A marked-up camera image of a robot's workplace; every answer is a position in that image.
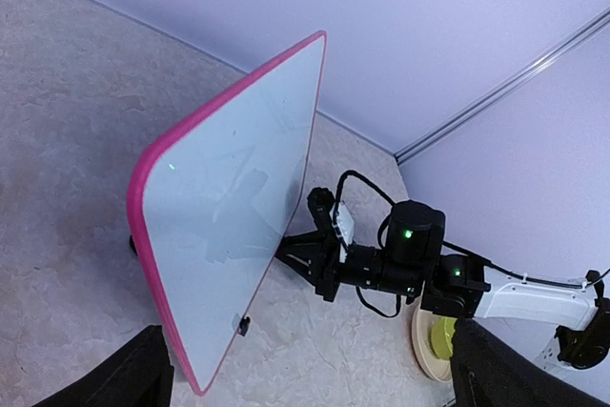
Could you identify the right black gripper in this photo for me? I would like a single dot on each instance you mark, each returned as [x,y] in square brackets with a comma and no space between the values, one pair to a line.
[316,258]

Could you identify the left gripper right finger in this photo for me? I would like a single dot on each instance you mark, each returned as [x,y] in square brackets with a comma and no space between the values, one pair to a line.
[487,372]

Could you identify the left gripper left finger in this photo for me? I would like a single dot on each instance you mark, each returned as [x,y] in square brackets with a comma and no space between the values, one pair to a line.
[137,374]

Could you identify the pink framed whiteboard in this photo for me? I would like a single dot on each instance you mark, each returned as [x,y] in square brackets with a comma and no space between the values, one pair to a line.
[210,199]

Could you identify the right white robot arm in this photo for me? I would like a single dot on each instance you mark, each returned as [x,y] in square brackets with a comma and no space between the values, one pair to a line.
[409,264]

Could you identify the lime green bowl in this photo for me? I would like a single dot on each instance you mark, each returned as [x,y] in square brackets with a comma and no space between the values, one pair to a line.
[441,337]

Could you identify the beige round plate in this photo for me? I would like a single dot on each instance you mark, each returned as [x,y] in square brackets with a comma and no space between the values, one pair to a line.
[434,368]

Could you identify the left black board stand foot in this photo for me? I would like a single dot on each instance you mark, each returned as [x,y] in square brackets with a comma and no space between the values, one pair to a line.
[243,325]

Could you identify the black board stand foot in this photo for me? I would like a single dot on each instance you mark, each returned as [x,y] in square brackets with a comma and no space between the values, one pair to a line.
[132,245]
[243,325]

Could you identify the right black board stand foot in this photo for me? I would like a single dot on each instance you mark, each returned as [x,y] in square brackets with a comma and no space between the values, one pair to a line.
[132,245]

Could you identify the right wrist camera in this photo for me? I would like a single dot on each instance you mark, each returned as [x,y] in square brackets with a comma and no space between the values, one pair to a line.
[332,217]

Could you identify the right aluminium frame post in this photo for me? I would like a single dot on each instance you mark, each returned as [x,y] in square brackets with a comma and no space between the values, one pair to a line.
[505,88]

